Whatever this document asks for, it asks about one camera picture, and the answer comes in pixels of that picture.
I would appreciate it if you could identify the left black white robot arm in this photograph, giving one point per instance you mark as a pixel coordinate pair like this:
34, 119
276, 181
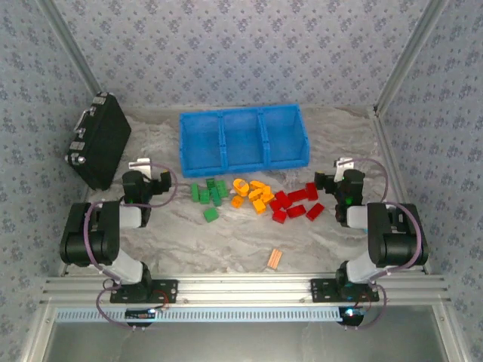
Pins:
128, 269

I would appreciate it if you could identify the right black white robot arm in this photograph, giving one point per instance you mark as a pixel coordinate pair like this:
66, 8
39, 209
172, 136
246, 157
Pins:
392, 245

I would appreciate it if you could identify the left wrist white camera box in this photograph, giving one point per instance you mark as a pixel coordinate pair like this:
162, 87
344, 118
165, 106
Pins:
139, 164

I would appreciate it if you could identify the orange arch lego piece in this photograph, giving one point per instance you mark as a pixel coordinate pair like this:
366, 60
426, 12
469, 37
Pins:
240, 186

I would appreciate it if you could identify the aluminium frame post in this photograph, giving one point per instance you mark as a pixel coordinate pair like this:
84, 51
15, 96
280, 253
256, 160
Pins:
68, 41
37, 335
449, 335
409, 56

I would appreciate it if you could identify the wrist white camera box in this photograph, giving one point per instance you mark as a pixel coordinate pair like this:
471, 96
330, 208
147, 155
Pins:
345, 163
139, 164

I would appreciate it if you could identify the green lego brick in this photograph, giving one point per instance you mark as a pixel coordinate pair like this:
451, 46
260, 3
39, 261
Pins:
222, 188
195, 191
204, 196
210, 215
216, 197
210, 183

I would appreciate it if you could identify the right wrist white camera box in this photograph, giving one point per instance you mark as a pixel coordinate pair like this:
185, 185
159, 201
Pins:
345, 163

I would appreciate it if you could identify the black hard carrying case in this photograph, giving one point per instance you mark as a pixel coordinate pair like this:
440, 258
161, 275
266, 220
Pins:
102, 139

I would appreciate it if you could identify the peach ridged wooden piece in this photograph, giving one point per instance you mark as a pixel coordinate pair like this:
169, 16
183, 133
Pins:
274, 259

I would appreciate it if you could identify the wide aluminium base rail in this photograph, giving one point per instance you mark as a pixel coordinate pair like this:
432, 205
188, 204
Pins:
241, 288

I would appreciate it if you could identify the small circuit board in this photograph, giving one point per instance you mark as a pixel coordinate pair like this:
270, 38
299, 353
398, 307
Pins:
351, 313
139, 313

